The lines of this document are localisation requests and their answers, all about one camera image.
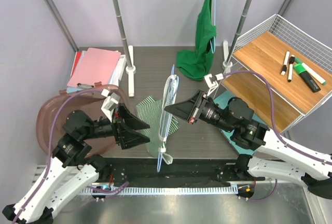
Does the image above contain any brown translucent plastic basin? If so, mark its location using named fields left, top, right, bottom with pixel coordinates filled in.
left=36, top=85, right=132, bottom=153

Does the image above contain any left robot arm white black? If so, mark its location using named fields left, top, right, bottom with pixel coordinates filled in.
left=2, top=103, right=150, bottom=223

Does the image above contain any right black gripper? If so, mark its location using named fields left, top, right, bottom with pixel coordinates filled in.
left=165, top=90, right=234, bottom=133

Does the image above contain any white slotted cable duct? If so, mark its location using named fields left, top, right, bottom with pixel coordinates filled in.
left=82, top=185, right=238, bottom=196

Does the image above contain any teal cutting mat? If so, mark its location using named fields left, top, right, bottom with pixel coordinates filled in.
left=214, top=90, right=255, bottom=156

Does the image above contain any purple cable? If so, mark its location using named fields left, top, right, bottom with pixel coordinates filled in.
left=223, top=70, right=332, bottom=204
left=10, top=89, right=130, bottom=224

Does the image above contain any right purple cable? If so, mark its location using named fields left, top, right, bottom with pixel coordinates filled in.
left=223, top=70, right=332, bottom=204

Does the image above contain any grey white clothes rack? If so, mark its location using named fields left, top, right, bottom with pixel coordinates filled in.
left=107, top=0, right=261, bottom=97

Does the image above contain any white wire wooden shelf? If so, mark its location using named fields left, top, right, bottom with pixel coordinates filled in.
left=222, top=15, right=331, bottom=132

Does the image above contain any white green capped marker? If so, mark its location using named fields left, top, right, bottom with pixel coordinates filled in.
left=301, top=62, right=327, bottom=85

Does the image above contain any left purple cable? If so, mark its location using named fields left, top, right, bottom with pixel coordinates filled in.
left=10, top=89, right=130, bottom=224

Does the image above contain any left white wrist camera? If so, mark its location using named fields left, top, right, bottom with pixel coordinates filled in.
left=101, top=89, right=120, bottom=121

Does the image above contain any stack of papers folders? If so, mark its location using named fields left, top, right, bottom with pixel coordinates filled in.
left=66, top=51, right=126, bottom=93

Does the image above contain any green black highlighter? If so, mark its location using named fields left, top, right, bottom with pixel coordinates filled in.
left=294, top=64, right=321, bottom=93

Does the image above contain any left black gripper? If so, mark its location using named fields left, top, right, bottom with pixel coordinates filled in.
left=82, top=102, right=151, bottom=148

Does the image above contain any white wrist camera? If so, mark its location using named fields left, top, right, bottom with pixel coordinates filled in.
left=101, top=89, right=120, bottom=121
left=204, top=73, right=224, bottom=96

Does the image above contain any light blue wire hanger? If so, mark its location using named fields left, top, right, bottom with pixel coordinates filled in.
left=157, top=64, right=179, bottom=172

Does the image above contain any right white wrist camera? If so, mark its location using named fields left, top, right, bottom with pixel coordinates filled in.
left=204, top=73, right=224, bottom=96

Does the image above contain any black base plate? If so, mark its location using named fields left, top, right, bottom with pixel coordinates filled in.
left=96, top=158, right=263, bottom=188

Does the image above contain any small white black marker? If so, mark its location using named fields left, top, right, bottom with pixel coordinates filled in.
left=287, top=63, right=293, bottom=82

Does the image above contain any green white striped tank top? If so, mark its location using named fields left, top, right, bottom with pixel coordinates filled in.
left=135, top=75, right=180, bottom=164

